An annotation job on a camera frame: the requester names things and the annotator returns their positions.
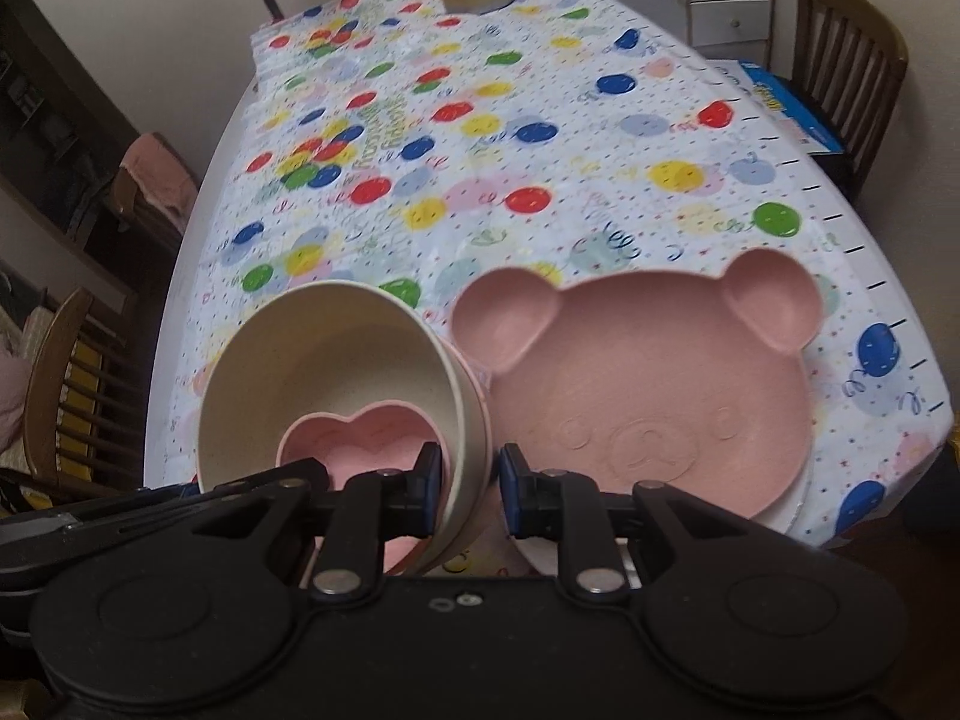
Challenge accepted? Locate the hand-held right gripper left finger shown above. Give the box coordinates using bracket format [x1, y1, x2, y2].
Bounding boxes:
[193, 441, 444, 605]

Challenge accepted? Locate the pink bowl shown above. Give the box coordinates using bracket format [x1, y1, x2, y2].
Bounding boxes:
[466, 356, 497, 481]

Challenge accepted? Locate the cream bowl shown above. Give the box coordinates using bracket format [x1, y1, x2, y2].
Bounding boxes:
[197, 280, 492, 575]

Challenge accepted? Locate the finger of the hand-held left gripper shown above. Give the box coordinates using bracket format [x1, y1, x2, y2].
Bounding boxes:
[64, 456, 332, 542]

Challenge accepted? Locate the dark wooden slatted chair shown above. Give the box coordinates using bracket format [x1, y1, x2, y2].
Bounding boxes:
[772, 0, 910, 200]

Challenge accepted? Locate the blue and white box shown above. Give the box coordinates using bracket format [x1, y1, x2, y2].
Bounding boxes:
[731, 60, 845, 155]

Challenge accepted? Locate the pink cloth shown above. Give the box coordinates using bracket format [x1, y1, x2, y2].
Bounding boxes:
[120, 133, 198, 215]

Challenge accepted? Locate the pink bear-shaped plate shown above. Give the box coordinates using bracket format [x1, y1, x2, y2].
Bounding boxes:
[450, 246, 823, 523]

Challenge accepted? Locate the pink heart-shaped dish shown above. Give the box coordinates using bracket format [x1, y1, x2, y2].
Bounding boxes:
[276, 401, 451, 578]

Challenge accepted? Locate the large white plate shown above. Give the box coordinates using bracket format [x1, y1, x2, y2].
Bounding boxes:
[514, 471, 812, 580]

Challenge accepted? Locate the balloon print tablecloth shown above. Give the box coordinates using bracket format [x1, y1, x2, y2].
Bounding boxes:
[169, 0, 954, 578]

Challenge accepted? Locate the dark bookshelf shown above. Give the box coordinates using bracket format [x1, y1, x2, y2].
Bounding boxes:
[0, 0, 143, 301]

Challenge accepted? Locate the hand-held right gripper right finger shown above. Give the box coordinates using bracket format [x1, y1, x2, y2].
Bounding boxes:
[499, 442, 758, 605]

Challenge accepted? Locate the wooden chair with pink cloth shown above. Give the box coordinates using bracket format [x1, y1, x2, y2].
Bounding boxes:
[109, 133, 200, 256]

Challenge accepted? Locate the wooden chair with yellow cushion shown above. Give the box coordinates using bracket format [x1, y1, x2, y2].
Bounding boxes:
[22, 286, 151, 493]

